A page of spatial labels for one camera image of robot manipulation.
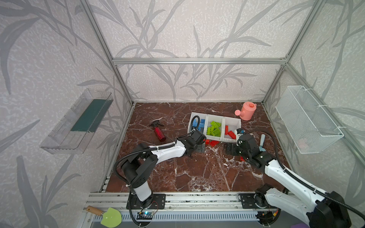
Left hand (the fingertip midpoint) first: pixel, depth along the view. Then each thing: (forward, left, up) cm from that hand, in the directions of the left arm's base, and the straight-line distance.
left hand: (199, 141), depth 90 cm
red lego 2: (+2, -6, -5) cm, 8 cm away
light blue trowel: (+4, -43, -4) cm, 44 cm away
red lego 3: (+11, -19, -2) cm, 22 cm away
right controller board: (-39, -35, -7) cm, 53 cm away
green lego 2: (+10, -7, -3) cm, 13 cm away
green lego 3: (+10, -9, -3) cm, 14 cm away
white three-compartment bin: (+15, -25, -1) cm, 29 cm away
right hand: (-2, -18, +6) cm, 19 cm away
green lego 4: (+8, -13, -1) cm, 15 cm away
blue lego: (+14, -2, -2) cm, 15 cm away
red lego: (+2, -10, -5) cm, 12 cm away
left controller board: (-39, +29, -7) cm, 49 cm away
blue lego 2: (+15, +3, -3) cm, 16 cm away
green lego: (+17, -13, -4) cm, 21 cm away
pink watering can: (+23, -36, +4) cm, 43 cm away
